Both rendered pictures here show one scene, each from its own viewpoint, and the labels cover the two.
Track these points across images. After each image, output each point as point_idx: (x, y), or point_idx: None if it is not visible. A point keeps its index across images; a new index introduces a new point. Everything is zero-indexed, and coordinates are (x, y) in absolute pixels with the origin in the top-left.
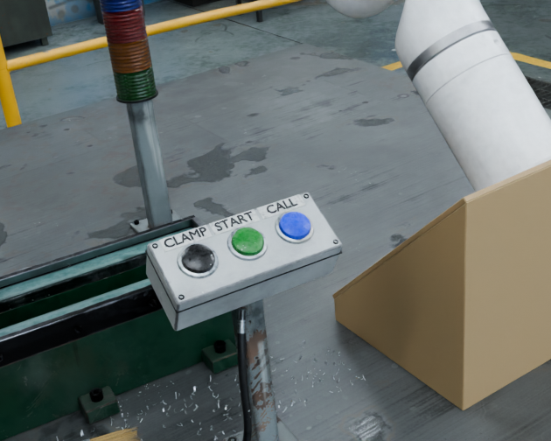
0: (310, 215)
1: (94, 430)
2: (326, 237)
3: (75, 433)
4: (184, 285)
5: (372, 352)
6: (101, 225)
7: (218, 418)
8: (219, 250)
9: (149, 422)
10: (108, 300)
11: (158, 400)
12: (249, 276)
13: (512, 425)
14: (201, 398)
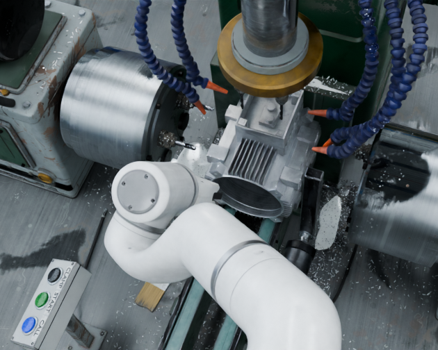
0: (26, 337)
1: (170, 298)
2: (17, 335)
3: (178, 292)
4: (54, 264)
5: None
6: None
7: (121, 343)
8: (51, 287)
9: (151, 319)
10: (175, 313)
11: (159, 334)
12: (35, 291)
13: None
14: (140, 349)
